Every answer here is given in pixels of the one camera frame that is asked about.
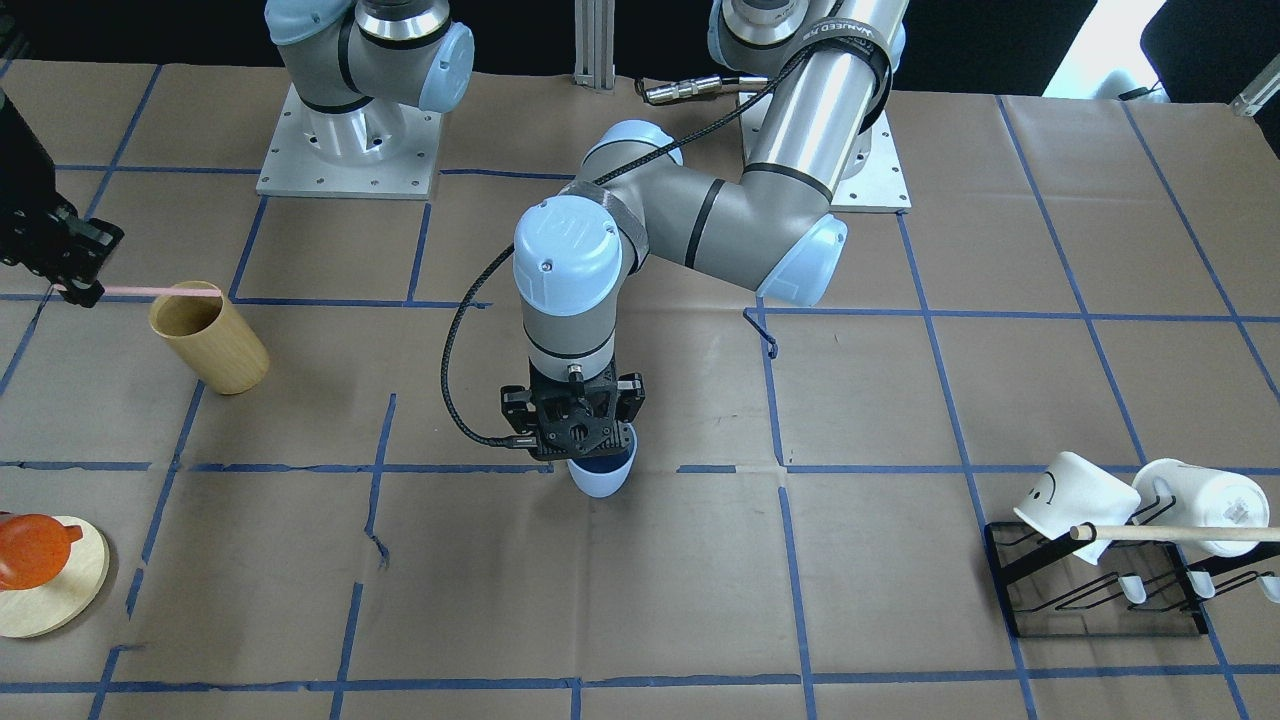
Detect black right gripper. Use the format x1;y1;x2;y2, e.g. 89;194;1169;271
1;94;124;307

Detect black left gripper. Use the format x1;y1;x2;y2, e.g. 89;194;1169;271
500;365;646;461

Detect light blue plastic cup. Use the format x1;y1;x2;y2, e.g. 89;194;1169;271
567;424;637;498

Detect pink chopstick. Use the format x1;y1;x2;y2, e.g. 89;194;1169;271
102;284;223;297

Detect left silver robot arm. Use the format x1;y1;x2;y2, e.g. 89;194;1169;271
485;1;908;461

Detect bamboo cylinder holder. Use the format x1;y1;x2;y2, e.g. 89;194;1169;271
148;281;270;395

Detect wooden mug tree stand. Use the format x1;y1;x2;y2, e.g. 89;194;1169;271
1;516;110;638

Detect white smiley mug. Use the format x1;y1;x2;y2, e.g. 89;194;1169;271
1012;451;1140;541

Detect white mug on rack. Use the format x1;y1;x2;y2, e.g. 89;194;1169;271
1132;457;1270;528

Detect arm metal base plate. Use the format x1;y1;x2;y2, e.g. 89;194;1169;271
256;88;444;201
740;97;913;214

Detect silver cable connector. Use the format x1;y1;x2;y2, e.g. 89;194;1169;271
634;76;740;106

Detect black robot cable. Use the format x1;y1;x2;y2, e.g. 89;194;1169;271
440;29;881;448

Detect aluminium frame post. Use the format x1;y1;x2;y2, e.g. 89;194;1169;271
572;0;616;94

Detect black wire mug rack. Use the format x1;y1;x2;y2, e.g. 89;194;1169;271
984;479;1277;638

